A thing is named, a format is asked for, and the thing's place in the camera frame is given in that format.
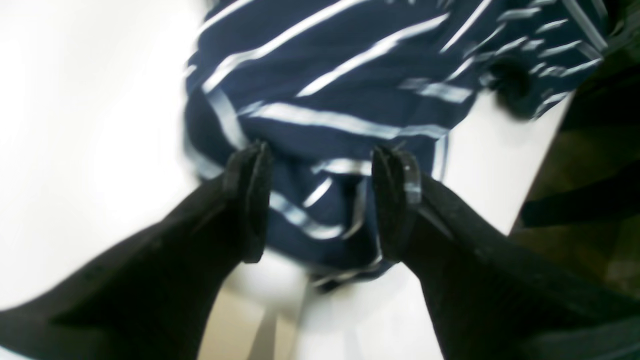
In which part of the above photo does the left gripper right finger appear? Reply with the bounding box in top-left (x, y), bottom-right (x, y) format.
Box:
top-left (371, 146), bottom-right (639, 360)

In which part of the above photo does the navy white striped t-shirt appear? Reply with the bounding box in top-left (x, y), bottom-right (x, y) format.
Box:
top-left (184, 0), bottom-right (618, 292)

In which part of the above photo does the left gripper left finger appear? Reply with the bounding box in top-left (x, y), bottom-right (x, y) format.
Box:
top-left (0, 141), bottom-right (272, 360)

